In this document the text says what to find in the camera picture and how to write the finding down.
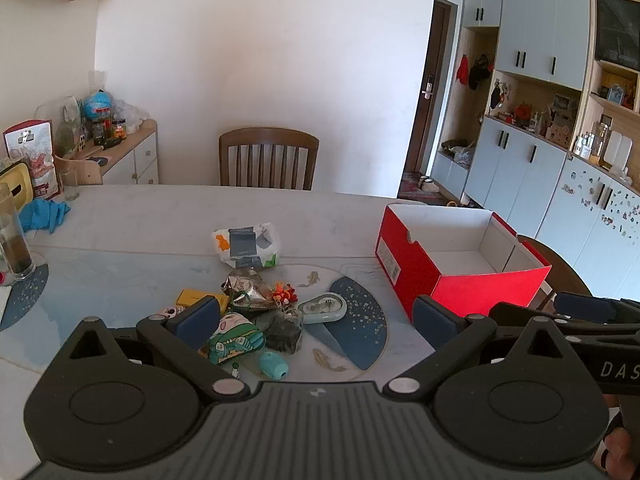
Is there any dark blue speckled placemat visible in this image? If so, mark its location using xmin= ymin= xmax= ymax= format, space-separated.
xmin=0 ymin=262 xmax=50 ymax=332

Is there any red snack bag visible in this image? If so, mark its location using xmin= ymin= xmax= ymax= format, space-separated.
xmin=2 ymin=119 xmax=62 ymax=201

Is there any blue cloth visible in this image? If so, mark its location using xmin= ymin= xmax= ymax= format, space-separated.
xmin=20 ymin=199 xmax=72 ymax=234

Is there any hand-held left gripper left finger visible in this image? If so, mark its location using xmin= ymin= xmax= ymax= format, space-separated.
xmin=69 ymin=296 xmax=251 ymax=404

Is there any tall glass jar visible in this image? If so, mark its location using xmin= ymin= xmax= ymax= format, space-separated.
xmin=0 ymin=182 xmax=35 ymax=281

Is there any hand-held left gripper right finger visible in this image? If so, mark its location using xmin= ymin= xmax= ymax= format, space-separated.
xmin=382 ymin=295 xmax=577 ymax=404

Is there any round fish print placemat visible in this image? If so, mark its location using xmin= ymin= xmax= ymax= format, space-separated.
xmin=200 ymin=264 xmax=389 ymax=384

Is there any dark plastic packet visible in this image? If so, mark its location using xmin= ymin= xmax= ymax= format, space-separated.
xmin=264 ymin=309 xmax=304 ymax=354

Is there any white wooden sideboard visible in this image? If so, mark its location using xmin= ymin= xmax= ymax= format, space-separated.
xmin=75 ymin=120 xmax=160 ymax=186

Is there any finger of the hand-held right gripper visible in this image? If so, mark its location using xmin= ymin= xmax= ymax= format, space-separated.
xmin=489 ymin=302 xmax=640 ymax=338
xmin=552 ymin=291 xmax=640 ymax=325

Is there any white wall cabinet unit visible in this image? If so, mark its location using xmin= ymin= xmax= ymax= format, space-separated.
xmin=430 ymin=0 xmax=640 ymax=311

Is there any yellow tissue box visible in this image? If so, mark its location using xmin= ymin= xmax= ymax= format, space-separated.
xmin=0 ymin=157 xmax=34 ymax=211

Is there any silver foil packet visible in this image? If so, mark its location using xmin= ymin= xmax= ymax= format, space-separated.
xmin=221 ymin=269 xmax=278 ymax=312

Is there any blue globe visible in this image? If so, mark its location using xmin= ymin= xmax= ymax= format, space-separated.
xmin=82 ymin=90 xmax=112 ymax=121

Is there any red dragon toy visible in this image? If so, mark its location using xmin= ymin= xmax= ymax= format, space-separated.
xmin=270 ymin=282 xmax=299 ymax=306

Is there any person's right hand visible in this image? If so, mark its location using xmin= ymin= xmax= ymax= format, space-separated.
xmin=600 ymin=394 xmax=640 ymax=478

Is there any red patterned rug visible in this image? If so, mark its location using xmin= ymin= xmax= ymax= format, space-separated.
xmin=397 ymin=172 xmax=444 ymax=202

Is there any black hanging bag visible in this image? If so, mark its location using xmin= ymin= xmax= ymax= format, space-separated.
xmin=467 ymin=53 xmax=494 ymax=91

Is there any yellow small box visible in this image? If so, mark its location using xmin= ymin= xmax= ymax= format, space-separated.
xmin=176 ymin=288 xmax=231 ymax=318

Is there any white plastic bag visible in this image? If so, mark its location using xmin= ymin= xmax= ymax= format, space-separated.
xmin=212 ymin=222 xmax=281 ymax=271

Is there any wooden slat back chair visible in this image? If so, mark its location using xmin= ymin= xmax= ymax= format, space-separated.
xmin=218 ymin=127 xmax=320 ymax=191
xmin=517 ymin=234 xmax=594 ymax=311

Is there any small teal case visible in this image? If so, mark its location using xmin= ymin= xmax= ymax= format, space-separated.
xmin=258 ymin=351 xmax=290 ymax=379

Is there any red shoe box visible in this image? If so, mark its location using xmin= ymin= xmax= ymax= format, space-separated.
xmin=375 ymin=203 xmax=552 ymax=322

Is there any dark wooden door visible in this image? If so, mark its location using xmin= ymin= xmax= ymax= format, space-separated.
xmin=402 ymin=0 xmax=459 ymax=177

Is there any green cartoon pouch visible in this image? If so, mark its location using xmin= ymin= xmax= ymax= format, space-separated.
xmin=206 ymin=312 xmax=266 ymax=364

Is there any clear drinking glass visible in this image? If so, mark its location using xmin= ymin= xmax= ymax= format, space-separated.
xmin=60 ymin=167 xmax=81 ymax=202

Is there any pale mint oval case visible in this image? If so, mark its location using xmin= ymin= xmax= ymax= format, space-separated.
xmin=297 ymin=292 xmax=346 ymax=325

